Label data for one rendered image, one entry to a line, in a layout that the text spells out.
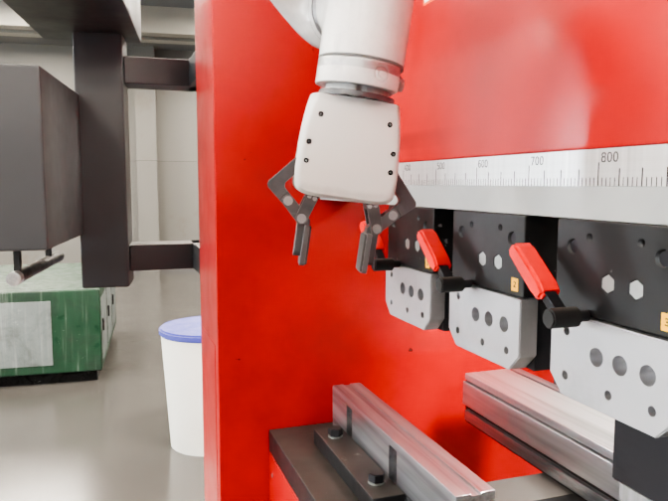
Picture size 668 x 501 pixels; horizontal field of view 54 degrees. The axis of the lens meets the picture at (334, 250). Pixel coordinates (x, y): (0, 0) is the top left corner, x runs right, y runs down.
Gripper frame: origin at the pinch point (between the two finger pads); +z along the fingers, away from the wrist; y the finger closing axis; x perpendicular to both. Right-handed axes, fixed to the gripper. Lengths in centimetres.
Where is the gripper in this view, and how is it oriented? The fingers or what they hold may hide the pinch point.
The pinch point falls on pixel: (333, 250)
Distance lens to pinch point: 66.2
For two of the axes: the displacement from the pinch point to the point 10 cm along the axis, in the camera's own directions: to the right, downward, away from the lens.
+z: -1.4, 9.8, 1.0
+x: 1.0, 1.2, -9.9
